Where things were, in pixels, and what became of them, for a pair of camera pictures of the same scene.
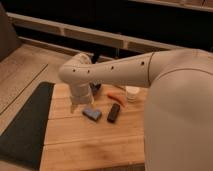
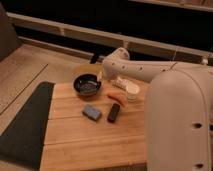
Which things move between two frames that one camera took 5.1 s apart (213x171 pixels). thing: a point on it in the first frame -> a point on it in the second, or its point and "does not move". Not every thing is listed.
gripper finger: (73, 107) -> (100, 75)
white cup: (132, 93) does not move
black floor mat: (23, 141) does not move
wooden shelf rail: (89, 34) does not move
